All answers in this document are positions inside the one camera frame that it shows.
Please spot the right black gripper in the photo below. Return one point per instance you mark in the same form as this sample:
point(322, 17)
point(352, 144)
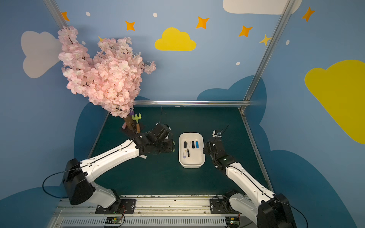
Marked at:
point(214, 141)

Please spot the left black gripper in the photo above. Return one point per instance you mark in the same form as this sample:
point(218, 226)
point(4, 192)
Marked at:
point(168, 145)

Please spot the white storage box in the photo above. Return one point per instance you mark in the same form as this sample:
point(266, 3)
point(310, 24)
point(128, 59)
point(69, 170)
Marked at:
point(197, 157)

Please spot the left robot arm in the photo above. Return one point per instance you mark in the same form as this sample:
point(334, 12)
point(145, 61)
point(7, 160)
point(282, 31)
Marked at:
point(79, 176)

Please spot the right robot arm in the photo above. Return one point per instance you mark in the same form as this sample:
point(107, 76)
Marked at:
point(262, 206)

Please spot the green toy rake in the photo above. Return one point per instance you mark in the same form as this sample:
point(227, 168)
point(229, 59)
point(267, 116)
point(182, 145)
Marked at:
point(136, 118)

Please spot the right circuit board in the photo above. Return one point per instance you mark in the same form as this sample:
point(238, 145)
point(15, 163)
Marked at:
point(232, 222)

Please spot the circuit board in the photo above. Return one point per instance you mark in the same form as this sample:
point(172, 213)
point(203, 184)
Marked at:
point(113, 221)
point(232, 222)

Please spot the pink cherry blossom tree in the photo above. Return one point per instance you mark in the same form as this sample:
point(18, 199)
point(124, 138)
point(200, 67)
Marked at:
point(111, 79)

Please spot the left circuit board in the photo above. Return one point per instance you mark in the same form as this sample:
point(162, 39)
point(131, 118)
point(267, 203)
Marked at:
point(113, 221)

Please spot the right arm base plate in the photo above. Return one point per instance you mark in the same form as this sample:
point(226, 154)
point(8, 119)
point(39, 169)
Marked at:
point(224, 206)

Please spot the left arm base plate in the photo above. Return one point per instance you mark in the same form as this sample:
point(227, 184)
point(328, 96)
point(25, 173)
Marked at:
point(123, 206)

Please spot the aluminium front rail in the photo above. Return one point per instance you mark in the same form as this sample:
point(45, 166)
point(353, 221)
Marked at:
point(152, 211)

